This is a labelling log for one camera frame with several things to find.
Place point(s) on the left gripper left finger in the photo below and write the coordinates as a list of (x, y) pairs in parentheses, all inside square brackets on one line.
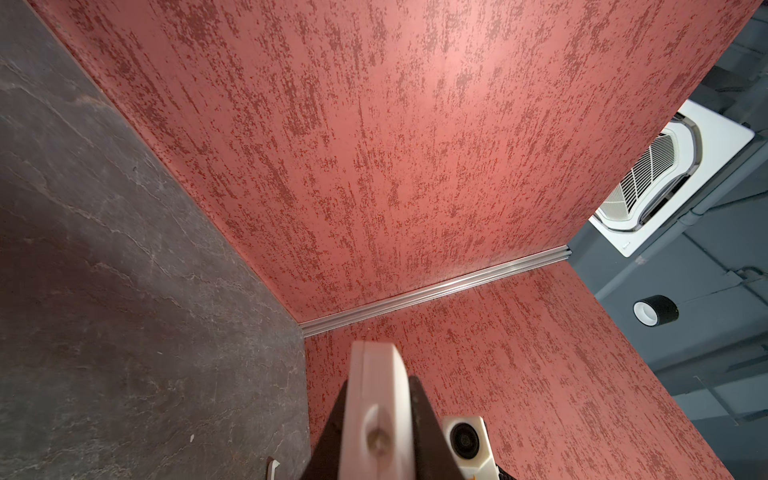
[(325, 459)]

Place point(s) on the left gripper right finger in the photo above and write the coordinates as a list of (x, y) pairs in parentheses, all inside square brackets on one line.
[(433, 457)]

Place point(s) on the white remote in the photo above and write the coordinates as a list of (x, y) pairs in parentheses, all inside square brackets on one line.
[(377, 437)]

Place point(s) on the white battery cover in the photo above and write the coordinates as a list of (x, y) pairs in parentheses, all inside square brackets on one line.
[(272, 467)]

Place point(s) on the black ceiling spotlight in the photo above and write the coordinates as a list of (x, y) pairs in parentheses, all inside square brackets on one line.
[(655, 311)]

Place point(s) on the white ceiling air conditioner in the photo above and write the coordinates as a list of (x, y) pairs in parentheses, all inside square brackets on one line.
[(694, 146)]

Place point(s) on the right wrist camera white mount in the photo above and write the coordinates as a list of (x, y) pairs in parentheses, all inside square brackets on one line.
[(469, 443)]

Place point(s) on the right aluminium corner post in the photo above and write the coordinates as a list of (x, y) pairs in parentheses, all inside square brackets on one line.
[(435, 291)]

